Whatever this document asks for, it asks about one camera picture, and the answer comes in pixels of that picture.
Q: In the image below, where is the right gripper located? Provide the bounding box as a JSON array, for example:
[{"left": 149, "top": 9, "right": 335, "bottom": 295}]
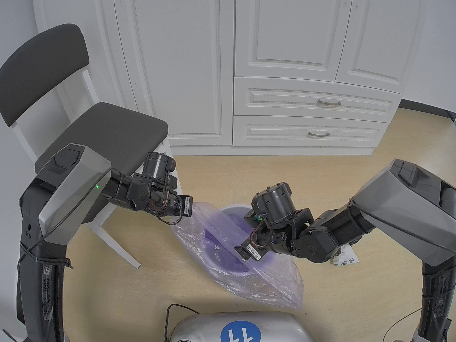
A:
[{"left": 234, "top": 228, "right": 291, "bottom": 263}]

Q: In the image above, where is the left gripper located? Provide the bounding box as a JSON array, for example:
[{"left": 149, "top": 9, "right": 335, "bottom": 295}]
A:
[{"left": 151, "top": 192, "right": 194, "bottom": 219}]

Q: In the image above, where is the purple plastic bag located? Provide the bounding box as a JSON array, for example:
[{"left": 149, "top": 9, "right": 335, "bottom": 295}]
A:
[{"left": 171, "top": 202, "right": 304, "bottom": 309}]

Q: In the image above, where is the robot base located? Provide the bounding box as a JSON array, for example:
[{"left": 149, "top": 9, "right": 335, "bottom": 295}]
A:
[{"left": 171, "top": 311, "right": 315, "bottom": 342}]

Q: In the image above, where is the white trash bin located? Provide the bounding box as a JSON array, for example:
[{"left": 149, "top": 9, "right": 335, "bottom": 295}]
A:
[{"left": 198, "top": 205, "right": 272, "bottom": 276}]

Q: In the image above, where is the white printed wrapper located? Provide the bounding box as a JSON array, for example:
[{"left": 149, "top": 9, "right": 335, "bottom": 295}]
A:
[{"left": 331, "top": 244, "right": 359, "bottom": 267}]

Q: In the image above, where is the white chair dark grey seat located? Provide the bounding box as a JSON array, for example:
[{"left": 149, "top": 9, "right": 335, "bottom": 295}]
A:
[{"left": 0, "top": 24, "right": 174, "bottom": 271}]

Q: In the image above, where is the white wardrobe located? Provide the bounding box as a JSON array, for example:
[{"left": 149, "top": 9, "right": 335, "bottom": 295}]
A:
[{"left": 31, "top": 0, "right": 429, "bottom": 157}]

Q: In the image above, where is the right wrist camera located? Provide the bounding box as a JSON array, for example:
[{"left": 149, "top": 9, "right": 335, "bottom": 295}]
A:
[{"left": 244, "top": 208, "right": 266, "bottom": 229}]

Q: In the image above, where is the black cable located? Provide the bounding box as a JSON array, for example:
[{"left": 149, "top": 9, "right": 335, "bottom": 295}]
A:
[
  {"left": 165, "top": 303, "right": 201, "bottom": 342},
  {"left": 386, "top": 306, "right": 423, "bottom": 340}
]

